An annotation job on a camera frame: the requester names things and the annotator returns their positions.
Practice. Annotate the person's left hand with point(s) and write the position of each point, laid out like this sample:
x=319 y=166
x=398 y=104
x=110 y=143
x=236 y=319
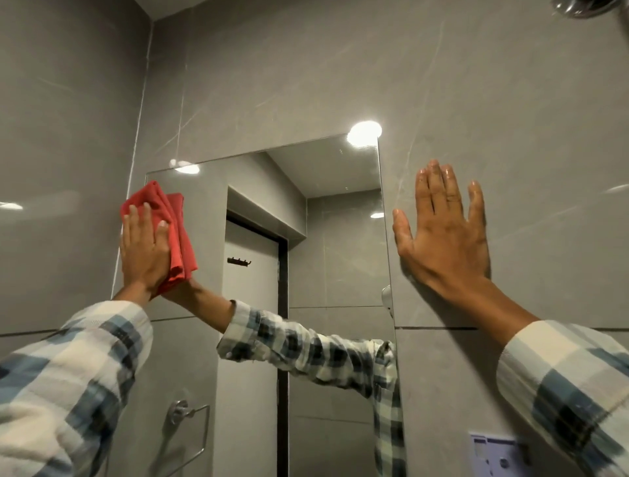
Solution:
x=145 y=255

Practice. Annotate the person's right hand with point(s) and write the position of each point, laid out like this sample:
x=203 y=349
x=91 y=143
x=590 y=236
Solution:
x=449 y=250

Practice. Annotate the person's right little finger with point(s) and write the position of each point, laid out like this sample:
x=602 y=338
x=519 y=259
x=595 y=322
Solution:
x=476 y=204

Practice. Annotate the person's right thumb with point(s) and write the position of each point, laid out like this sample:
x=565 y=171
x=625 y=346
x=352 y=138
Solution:
x=403 y=231

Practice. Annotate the person's left fingers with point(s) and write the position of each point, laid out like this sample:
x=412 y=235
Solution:
x=146 y=223

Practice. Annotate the person's right middle finger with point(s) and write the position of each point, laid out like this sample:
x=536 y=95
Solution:
x=437 y=184

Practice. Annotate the red cleaning cloth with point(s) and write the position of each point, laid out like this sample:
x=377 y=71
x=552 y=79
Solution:
x=179 y=231

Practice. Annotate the person's left forearm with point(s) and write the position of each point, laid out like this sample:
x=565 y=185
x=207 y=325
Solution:
x=69 y=383

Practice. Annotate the person's right forearm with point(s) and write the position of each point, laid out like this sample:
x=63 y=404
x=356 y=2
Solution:
x=555 y=373

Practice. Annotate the chrome shower head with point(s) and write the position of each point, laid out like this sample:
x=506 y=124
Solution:
x=585 y=7

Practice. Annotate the frameless wall mirror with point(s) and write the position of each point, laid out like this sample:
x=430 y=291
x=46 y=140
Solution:
x=334 y=255

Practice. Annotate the white wall socket plate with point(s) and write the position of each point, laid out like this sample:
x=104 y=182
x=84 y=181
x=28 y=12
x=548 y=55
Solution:
x=499 y=457

